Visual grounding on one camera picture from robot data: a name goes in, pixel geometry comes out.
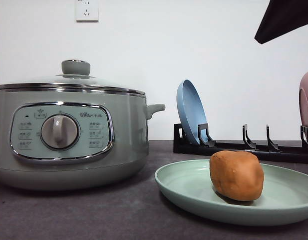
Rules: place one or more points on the pink plate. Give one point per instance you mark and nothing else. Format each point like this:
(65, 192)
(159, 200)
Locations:
(303, 101)

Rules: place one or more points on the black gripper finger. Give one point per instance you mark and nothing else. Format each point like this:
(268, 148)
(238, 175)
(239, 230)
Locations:
(282, 17)

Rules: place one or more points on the brown potato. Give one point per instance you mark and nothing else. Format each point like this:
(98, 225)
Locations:
(237, 175)

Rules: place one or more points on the glass steamer lid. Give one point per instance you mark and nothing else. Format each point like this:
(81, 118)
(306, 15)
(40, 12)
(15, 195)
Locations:
(75, 76)

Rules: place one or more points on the white wall socket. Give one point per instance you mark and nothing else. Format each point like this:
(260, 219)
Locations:
(87, 11)

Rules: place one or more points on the green electric steamer pot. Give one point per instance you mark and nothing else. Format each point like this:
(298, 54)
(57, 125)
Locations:
(63, 137)

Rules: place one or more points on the grey table mat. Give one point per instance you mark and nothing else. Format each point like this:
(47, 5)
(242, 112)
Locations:
(139, 210)

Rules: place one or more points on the blue plate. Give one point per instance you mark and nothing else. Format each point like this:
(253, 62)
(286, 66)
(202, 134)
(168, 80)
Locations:
(191, 109)

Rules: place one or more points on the green plate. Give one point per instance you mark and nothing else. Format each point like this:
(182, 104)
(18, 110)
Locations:
(187, 186)

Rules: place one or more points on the black plate rack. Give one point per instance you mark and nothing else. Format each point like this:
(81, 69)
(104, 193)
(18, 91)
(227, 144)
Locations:
(207, 146)

